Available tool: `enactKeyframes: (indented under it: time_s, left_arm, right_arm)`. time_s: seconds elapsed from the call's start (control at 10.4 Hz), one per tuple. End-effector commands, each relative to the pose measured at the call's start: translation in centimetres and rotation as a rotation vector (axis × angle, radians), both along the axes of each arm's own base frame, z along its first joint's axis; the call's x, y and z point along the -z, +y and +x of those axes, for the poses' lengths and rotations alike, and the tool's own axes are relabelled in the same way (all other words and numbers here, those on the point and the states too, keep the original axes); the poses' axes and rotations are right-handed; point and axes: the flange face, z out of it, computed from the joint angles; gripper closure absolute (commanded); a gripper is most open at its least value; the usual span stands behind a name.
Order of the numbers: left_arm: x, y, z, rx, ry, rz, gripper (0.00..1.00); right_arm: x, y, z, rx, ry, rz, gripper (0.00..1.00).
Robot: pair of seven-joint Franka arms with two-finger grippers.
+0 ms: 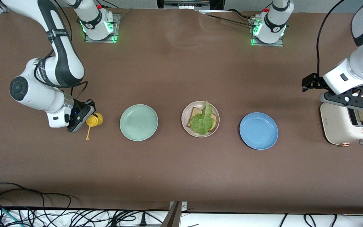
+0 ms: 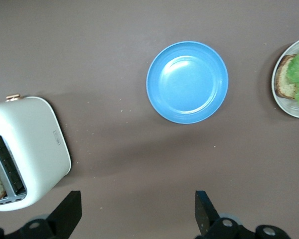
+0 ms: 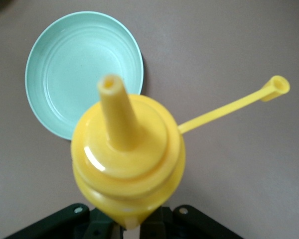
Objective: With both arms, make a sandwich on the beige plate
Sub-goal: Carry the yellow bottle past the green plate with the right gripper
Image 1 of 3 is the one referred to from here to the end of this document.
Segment yellow mustard squeeze bottle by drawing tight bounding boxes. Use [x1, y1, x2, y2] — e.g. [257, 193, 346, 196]
[85, 113, 104, 141]

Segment green lettuce leaf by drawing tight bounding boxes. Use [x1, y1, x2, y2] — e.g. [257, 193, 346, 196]
[189, 101, 214, 135]

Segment green plate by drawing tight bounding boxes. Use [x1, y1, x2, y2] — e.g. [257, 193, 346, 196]
[119, 104, 159, 141]

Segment blue plate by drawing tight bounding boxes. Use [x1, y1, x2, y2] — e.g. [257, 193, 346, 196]
[239, 112, 279, 150]

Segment beige plate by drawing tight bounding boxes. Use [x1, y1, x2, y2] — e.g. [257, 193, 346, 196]
[181, 101, 220, 138]

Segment white toaster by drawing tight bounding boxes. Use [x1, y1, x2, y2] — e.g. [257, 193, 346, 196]
[320, 102, 363, 147]

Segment dark metal fixture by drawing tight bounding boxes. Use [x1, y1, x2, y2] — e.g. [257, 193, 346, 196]
[156, 0, 224, 10]

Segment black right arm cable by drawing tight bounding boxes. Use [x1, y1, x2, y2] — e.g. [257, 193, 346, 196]
[52, 0, 88, 101]

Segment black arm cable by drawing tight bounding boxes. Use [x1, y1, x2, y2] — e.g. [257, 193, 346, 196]
[316, 0, 346, 75]
[52, 0, 88, 101]

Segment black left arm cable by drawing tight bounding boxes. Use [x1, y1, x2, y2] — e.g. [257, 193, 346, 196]
[316, 0, 346, 75]

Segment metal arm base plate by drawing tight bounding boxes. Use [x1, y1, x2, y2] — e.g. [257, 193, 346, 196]
[84, 13, 121, 43]
[249, 17, 284, 47]

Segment black cable loop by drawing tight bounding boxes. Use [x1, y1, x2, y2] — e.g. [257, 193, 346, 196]
[0, 182, 72, 227]

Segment black braided base cable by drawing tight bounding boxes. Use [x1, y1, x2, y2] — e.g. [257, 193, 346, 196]
[197, 9, 257, 27]

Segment tangled black cable bundle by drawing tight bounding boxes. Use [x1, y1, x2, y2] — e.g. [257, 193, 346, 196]
[27, 208, 169, 227]

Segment grey metal bracket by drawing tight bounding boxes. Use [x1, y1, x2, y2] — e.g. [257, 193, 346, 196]
[161, 201, 187, 227]

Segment short black cable loops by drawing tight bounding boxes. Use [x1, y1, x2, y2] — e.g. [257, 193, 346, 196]
[278, 213, 339, 227]

